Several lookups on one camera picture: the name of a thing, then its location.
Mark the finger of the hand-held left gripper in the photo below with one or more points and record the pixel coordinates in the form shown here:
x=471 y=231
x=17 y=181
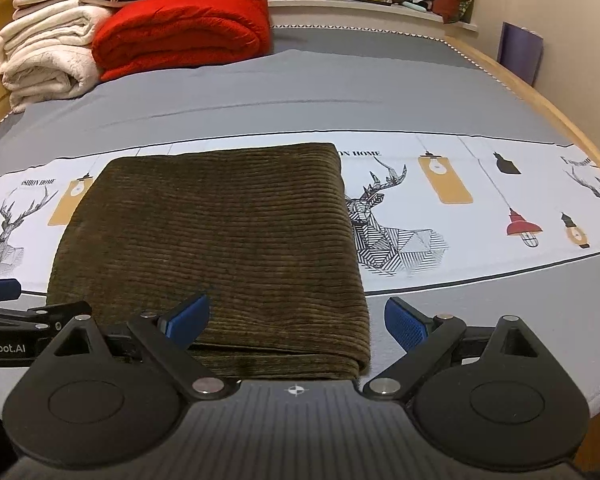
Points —
x=0 y=290
x=35 y=317

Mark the purple board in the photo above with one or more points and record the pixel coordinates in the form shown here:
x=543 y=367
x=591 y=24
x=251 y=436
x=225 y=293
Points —
x=520 y=52

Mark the grey printed bed sheet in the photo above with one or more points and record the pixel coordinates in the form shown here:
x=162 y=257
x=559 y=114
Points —
x=330 y=90

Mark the red folded blanket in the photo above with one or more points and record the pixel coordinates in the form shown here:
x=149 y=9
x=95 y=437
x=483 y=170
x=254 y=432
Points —
x=180 y=30

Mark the cream folded blanket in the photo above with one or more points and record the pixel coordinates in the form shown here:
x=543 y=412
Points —
x=45 y=55

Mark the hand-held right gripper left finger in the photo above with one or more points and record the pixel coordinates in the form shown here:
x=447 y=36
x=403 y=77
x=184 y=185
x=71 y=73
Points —
x=187 y=320

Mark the wooden bed frame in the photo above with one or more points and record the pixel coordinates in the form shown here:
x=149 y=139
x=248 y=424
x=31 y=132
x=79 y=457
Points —
x=555 y=105

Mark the white windowsill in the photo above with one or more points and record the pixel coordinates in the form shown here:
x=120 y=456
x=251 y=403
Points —
x=360 y=15

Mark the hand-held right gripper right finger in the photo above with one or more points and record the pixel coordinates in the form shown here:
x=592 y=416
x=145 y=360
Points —
x=405 y=322

